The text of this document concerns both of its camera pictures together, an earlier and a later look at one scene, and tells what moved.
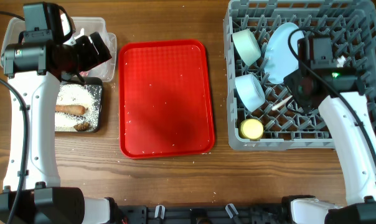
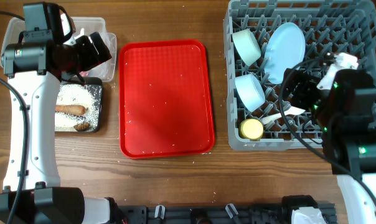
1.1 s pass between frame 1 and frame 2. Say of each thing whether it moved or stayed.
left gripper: stayed
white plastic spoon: moved
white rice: stayed
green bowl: stayed
